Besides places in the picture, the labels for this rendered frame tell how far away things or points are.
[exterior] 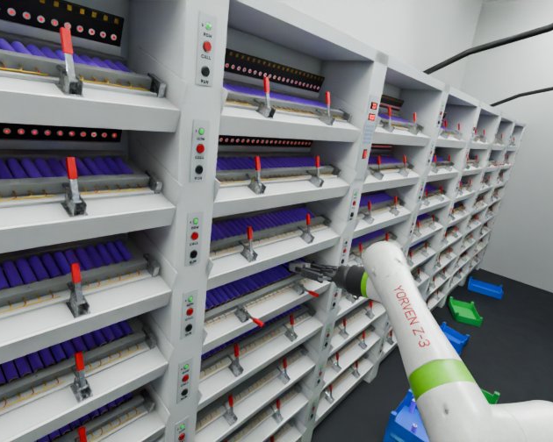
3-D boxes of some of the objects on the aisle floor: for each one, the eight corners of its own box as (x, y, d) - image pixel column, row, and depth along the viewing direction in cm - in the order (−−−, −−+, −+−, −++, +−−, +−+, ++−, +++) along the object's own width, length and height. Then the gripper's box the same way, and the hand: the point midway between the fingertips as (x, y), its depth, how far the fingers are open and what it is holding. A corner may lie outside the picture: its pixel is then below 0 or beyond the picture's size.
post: (310, 445, 166) (389, 55, 117) (298, 458, 159) (377, 48, 110) (278, 418, 179) (338, 55, 129) (265, 429, 172) (324, 49, 122)
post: (183, 576, 114) (231, -25, 65) (157, 603, 107) (189, -46, 58) (151, 526, 127) (170, -12, 77) (125, 548, 120) (129, -29, 70)
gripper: (338, 296, 106) (277, 281, 121) (362, 283, 117) (304, 270, 132) (338, 273, 105) (277, 260, 120) (362, 261, 116) (304, 251, 131)
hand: (298, 267), depth 124 cm, fingers closed
